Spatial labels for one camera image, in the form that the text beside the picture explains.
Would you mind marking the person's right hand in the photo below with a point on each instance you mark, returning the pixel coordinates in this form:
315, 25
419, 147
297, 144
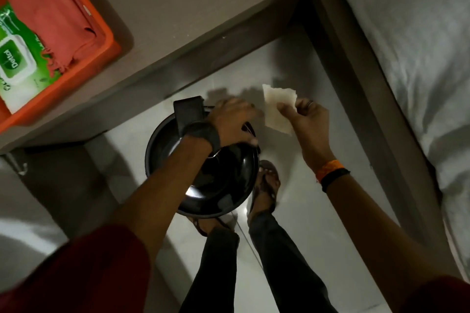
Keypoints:
312, 133

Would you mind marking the person's left hand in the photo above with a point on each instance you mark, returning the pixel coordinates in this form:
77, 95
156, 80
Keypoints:
229, 122

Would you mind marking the person's left thumb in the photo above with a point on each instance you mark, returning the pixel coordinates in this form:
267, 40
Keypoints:
250, 140

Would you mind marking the person's right thumb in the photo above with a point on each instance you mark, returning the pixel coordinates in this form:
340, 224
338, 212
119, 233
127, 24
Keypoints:
287, 109

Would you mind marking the white tissue paper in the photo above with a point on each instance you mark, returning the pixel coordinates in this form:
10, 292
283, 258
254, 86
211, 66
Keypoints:
275, 107

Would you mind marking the black round pan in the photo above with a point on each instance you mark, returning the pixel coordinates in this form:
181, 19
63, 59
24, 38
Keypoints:
229, 182

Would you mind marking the person's right forearm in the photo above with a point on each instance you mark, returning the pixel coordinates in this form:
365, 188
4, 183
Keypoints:
378, 235

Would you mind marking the person's left forearm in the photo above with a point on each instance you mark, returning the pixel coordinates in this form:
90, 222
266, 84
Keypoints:
165, 191

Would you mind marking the dark sandal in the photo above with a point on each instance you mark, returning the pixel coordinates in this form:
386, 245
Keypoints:
268, 180
205, 226

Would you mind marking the orange wristband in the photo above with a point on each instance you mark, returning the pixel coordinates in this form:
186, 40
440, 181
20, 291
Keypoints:
328, 169

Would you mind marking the black wristband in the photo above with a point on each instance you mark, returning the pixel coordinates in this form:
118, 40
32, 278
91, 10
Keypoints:
334, 178

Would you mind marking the dark trousers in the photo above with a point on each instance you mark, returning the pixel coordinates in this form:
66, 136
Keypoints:
216, 272

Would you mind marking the white bedsheet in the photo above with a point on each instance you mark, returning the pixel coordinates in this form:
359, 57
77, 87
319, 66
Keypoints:
422, 30

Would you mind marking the orange plastic tray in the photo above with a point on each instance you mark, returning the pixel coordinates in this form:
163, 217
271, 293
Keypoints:
96, 53

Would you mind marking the red shirt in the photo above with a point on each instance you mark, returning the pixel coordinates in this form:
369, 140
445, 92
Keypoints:
73, 272

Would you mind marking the green wet wipes packet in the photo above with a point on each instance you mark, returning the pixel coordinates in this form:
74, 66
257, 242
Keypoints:
18, 67

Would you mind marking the red cloth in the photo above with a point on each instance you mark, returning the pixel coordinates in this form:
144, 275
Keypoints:
44, 4

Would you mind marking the brown wooden bed frame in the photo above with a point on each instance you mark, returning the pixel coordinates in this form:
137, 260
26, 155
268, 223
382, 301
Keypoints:
367, 85

